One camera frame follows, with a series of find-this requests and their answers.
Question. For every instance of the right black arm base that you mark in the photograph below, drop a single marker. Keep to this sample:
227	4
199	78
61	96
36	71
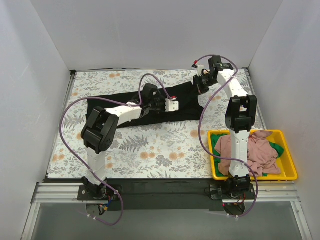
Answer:
231	189

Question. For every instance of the floral table mat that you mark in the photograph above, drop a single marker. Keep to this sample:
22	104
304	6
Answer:
166	150

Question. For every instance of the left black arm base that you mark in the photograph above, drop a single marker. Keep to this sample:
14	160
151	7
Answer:
94	192

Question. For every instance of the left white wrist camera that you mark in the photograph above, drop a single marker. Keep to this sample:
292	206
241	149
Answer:
171	105

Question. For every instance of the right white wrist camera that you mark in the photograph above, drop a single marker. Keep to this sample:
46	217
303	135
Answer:
201	71

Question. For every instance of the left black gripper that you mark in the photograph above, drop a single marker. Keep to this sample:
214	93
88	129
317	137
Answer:
161	103

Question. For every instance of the yellow plastic bin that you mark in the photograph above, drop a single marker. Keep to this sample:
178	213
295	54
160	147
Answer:
284	160

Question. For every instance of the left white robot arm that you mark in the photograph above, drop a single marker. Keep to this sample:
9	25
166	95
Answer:
99	131

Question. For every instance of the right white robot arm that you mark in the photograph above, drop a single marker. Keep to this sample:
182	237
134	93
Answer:
240	115

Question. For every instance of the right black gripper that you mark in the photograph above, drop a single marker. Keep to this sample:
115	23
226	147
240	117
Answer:
200	85

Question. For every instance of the black t shirt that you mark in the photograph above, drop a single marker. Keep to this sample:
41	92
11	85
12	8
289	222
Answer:
189	107

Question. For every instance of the green t shirt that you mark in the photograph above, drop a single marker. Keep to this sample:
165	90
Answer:
278	150

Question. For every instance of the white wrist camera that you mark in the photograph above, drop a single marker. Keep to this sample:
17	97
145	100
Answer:
171	105
201	71

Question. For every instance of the pink t shirt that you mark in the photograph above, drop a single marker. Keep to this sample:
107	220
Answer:
262	155

